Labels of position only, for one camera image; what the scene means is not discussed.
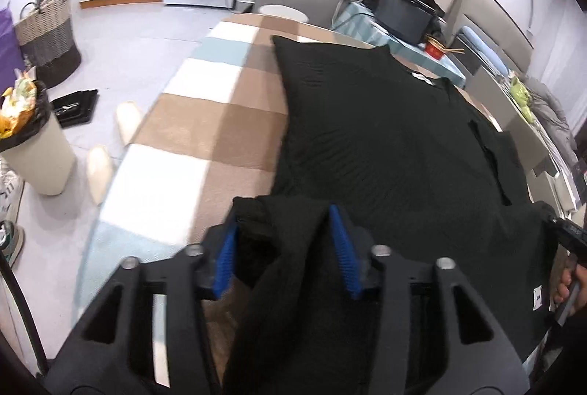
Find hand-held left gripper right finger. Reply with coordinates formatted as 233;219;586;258
329;205;530;377

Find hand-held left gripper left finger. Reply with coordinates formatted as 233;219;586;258
46;223;239;377

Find black knit sweater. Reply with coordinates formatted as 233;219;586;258
222;35;558;395

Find person's right hand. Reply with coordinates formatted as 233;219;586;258
553;262;587;308

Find grey partition counter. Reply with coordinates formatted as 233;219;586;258
465;65;579;212

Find grey bedding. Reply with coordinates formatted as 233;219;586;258
527;76;579;167

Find plaid table blanket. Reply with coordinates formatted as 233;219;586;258
78;12;505;377

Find cream slipper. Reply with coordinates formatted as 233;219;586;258
87;146;115;205
114;102;143;146

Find green toy figure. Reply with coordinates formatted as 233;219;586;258
509;76;535;121

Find black stand pole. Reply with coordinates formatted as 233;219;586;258
0;255;49;377

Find black floor tray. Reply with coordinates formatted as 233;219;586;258
50;89;99;129

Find cream trash bin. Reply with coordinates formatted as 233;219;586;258
0;76;76;196

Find blue pillow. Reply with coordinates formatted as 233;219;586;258
459;26;510;75

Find wooden chopsticks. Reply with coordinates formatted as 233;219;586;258
429;35;466;54

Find teal checked tablecloth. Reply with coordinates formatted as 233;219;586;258
332;3;466;88

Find grey padded headboard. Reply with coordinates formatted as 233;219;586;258
447;0;528;66

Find black countertop oven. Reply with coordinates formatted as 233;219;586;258
375;0;436;45

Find white round stool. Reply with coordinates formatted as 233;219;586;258
261;4;310;22

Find woven laundry basket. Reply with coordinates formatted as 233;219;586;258
14;0;82;88

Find purple bag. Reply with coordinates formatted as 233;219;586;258
0;7;23;70

